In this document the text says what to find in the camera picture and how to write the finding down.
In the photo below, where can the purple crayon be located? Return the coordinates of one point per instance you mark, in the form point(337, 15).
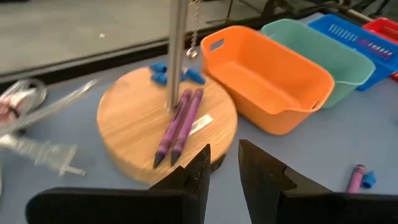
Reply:
point(174, 124)
point(356, 179)
point(188, 121)

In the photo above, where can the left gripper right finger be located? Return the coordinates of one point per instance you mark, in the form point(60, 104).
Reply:
point(295, 208)

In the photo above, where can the white shade table lamp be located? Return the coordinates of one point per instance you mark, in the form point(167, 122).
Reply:
point(136, 124)

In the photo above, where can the white floor scrap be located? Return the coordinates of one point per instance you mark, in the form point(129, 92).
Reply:
point(102, 35)

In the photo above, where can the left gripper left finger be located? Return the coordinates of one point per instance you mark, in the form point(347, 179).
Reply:
point(124, 205)

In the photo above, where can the orange plastic bin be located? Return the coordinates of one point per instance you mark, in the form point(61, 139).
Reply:
point(267, 81)

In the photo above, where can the red plastic basket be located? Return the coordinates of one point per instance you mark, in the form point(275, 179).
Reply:
point(384, 29)

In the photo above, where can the small blue cap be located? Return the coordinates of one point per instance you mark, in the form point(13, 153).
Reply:
point(195, 76)
point(158, 67)
point(369, 180)

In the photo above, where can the blue plastic basket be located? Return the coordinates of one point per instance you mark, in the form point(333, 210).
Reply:
point(357, 40)

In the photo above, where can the teal plastic bin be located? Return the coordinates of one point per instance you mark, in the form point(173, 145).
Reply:
point(335, 56)

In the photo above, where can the blue-grey table mat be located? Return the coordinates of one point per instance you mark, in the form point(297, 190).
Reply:
point(311, 149)

